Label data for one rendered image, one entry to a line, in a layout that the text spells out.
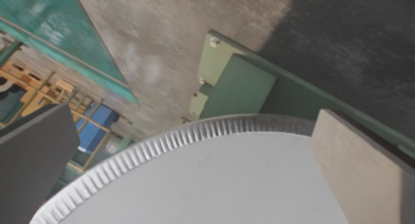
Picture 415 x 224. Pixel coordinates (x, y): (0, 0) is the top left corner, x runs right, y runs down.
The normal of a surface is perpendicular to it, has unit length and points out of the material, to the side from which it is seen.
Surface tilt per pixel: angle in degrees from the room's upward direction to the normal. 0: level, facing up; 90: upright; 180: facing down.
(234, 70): 90
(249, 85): 90
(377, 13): 0
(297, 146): 90
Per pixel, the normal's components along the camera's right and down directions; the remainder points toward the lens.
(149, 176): 0.15, -0.28
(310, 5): -0.46, 0.83
